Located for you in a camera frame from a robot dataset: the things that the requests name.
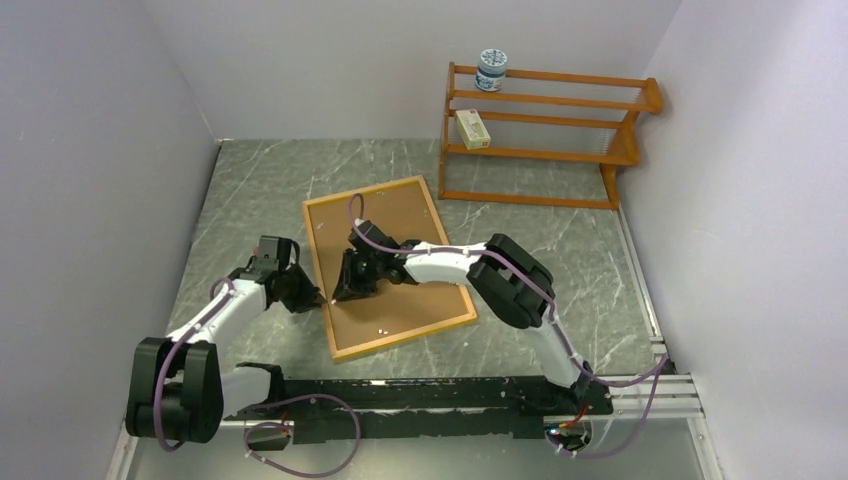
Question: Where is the purple cable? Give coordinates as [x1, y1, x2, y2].
[242, 394, 364, 480]
[546, 354, 672, 461]

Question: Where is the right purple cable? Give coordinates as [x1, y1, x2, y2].
[546, 354, 672, 461]

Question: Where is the orange wooden shelf rack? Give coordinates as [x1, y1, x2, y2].
[438, 62, 665, 210]

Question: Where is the blue white jar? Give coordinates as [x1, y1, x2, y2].
[475, 48, 508, 92]

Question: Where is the yellow wooden photo frame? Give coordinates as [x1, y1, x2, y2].
[301, 174, 480, 364]

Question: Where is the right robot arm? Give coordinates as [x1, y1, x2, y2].
[331, 220, 591, 415]

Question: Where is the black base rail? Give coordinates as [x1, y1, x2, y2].
[227, 376, 614, 444]

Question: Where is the small white green box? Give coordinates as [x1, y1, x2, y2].
[454, 109, 491, 150]

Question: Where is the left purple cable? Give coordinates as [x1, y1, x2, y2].
[242, 394, 364, 480]

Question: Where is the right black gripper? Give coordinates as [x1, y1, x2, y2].
[332, 250, 383, 304]

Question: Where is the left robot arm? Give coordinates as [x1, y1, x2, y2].
[124, 235, 324, 452]

